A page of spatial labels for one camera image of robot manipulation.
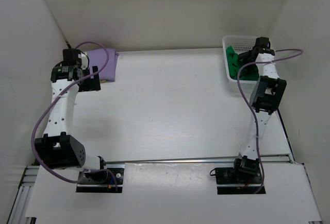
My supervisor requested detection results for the purple t shirt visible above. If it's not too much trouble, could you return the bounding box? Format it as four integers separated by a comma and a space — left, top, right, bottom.
87, 48, 119, 82

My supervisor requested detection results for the green t shirt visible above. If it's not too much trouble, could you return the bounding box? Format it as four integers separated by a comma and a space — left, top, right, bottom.
226, 46, 259, 81

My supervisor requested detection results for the aluminium frame rail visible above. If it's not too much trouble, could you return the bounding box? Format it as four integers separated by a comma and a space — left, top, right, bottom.
7, 157, 81, 224

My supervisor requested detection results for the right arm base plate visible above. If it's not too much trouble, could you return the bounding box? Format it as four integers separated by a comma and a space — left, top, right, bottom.
209, 167, 266, 195

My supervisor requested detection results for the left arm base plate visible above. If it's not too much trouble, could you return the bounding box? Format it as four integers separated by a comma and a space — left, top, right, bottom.
76, 167, 124, 194

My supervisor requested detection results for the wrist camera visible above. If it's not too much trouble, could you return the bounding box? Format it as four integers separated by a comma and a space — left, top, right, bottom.
51, 48, 90, 82
253, 37, 275, 56

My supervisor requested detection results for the white plastic basket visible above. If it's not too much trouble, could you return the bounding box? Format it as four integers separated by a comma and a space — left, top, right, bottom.
221, 35, 274, 90

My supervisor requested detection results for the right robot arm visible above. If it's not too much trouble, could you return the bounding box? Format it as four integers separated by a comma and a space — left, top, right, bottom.
232, 49, 287, 183

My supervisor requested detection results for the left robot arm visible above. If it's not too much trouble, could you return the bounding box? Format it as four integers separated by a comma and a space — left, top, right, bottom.
31, 66, 108, 183

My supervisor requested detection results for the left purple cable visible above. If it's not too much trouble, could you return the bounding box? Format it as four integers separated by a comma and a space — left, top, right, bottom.
31, 41, 119, 191

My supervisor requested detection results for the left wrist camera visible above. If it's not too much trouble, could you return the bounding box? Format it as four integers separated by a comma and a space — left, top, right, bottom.
51, 48, 90, 82

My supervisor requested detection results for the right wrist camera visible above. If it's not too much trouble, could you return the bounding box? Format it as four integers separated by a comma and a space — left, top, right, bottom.
253, 37, 275, 56

